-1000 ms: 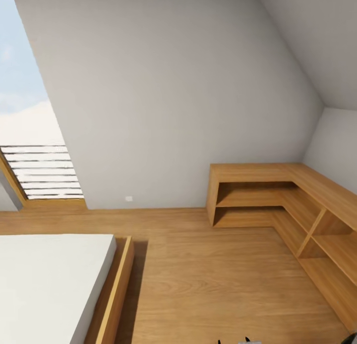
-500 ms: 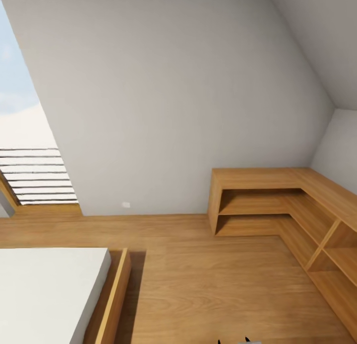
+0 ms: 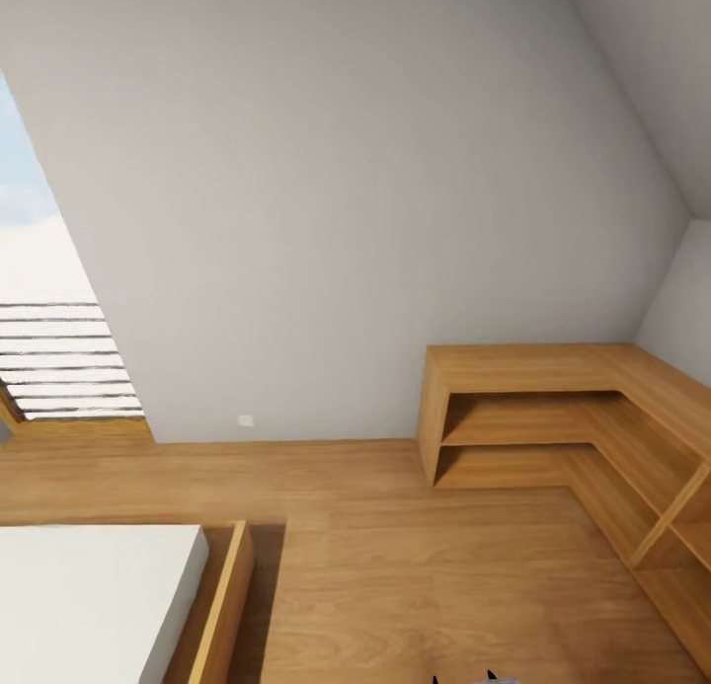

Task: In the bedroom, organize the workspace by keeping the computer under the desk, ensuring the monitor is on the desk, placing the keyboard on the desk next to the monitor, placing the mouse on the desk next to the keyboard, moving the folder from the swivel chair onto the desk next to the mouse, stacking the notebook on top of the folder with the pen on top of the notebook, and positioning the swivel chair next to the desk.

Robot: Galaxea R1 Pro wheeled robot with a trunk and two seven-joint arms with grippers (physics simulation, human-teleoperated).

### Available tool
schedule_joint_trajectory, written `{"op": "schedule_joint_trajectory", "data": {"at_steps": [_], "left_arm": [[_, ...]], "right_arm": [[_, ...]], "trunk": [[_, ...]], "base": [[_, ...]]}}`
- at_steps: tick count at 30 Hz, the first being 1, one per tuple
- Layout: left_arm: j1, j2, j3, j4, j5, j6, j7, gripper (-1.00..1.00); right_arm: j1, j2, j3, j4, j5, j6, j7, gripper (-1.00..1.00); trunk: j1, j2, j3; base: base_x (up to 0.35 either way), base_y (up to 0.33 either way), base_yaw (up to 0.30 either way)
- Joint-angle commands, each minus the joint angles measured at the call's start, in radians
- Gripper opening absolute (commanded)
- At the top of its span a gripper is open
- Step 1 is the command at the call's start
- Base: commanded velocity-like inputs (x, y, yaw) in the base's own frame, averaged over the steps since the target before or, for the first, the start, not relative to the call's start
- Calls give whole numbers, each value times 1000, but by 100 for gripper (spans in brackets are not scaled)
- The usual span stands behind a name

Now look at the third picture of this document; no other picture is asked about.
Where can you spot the bookcase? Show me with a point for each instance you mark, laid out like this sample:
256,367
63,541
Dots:
651,441
675,571
486,410

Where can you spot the bed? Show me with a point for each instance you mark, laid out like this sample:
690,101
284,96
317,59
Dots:
152,603

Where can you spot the fixed window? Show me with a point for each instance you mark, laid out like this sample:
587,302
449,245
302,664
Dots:
60,370

